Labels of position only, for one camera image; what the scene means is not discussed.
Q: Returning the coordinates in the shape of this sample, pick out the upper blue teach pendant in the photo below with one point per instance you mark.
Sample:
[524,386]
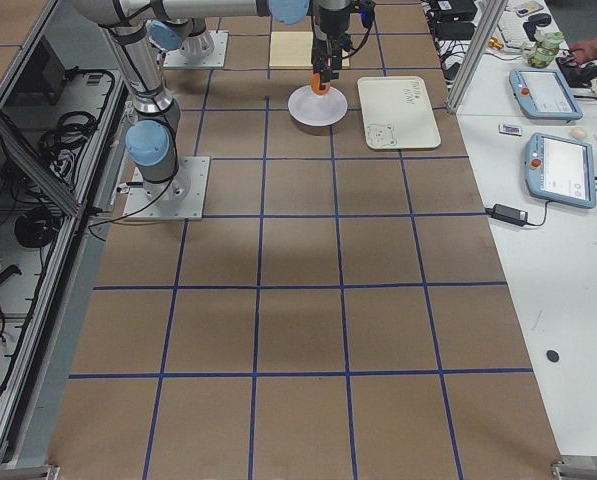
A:
[544,94]

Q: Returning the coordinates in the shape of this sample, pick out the white round plate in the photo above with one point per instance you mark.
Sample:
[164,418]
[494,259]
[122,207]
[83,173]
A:
[311,109]

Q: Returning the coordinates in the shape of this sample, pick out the aluminium frame post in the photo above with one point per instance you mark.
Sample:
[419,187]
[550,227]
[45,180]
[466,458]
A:
[490,15]

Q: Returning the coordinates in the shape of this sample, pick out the lower blue teach pendant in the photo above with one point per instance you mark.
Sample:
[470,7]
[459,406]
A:
[560,170]

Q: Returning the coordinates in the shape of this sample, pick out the wooden cutting board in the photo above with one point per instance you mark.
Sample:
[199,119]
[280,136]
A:
[290,50]

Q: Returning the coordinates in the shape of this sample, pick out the person hand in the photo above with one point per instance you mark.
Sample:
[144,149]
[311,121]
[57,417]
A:
[584,51]

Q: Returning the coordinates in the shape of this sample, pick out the black power adapter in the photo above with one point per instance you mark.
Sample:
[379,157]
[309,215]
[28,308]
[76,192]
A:
[508,214]

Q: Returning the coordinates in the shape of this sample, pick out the cream bear tray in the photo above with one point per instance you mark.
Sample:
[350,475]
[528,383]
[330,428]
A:
[397,113]

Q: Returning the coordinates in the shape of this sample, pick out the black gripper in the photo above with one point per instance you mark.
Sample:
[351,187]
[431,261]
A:
[327,34]

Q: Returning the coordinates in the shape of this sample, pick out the side aluminium frame rail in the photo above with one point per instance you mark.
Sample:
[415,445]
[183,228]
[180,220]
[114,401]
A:
[21,153]

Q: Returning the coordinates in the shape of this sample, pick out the orange fruit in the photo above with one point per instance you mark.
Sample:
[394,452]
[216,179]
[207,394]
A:
[318,86]

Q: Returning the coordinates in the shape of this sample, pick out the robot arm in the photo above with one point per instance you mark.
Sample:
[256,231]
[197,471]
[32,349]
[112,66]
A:
[124,23]
[181,25]

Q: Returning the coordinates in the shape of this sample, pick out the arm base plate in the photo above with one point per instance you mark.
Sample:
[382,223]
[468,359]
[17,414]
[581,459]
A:
[183,199]
[204,51]

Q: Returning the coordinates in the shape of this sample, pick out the blue teach pendant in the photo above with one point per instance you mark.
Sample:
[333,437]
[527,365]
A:
[544,94]
[560,170]

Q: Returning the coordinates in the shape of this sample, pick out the black electronics box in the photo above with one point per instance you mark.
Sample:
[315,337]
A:
[453,10]

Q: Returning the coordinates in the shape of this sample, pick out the small card box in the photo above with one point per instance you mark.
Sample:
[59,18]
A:
[510,129]

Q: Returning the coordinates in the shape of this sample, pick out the black round cap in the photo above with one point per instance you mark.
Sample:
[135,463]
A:
[553,356]

